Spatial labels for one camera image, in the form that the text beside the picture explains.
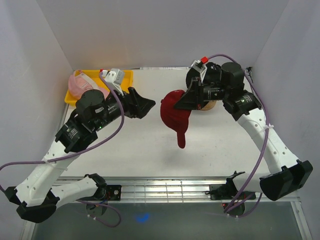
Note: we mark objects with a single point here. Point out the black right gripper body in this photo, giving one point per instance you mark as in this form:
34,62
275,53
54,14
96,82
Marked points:
214,92

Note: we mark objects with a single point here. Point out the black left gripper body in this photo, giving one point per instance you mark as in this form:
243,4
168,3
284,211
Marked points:
113,112

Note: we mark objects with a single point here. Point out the red cap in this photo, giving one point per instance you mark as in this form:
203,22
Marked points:
175,119

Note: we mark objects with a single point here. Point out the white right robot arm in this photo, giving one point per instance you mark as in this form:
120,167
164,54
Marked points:
286,172

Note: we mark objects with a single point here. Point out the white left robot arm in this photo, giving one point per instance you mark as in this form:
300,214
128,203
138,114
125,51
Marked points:
36,197

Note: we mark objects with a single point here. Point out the pink cap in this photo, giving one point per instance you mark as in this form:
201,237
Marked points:
79,83

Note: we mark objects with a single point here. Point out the yellow plastic tray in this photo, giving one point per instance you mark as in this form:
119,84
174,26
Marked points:
93,74

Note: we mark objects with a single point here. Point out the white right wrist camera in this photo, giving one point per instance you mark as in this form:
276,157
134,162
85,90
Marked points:
201,67

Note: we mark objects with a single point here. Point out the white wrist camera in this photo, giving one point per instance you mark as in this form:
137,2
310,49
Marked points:
201,67
112,79

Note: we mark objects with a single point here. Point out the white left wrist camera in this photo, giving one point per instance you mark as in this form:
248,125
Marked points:
112,79

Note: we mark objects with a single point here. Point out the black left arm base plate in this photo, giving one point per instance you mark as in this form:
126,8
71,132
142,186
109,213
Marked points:
113,193

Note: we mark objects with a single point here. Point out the aluminium frame rail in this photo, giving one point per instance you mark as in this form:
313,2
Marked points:
175,209

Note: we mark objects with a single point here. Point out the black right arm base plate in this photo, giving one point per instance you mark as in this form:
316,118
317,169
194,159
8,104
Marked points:
227,192

